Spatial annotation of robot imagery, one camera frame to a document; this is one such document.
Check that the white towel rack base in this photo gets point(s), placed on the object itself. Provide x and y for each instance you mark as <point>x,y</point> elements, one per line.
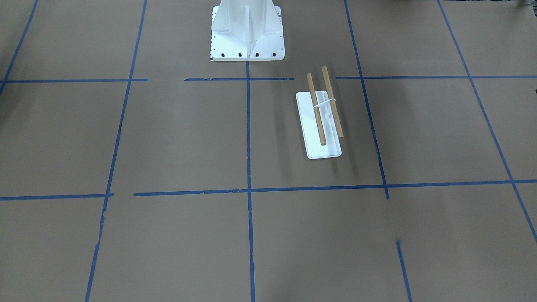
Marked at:
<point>314,149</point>

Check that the lower wooden rack rod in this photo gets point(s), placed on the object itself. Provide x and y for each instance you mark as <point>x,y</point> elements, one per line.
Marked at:
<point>332,101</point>

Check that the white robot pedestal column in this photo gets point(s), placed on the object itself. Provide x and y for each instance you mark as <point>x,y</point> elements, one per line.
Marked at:
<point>247,30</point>

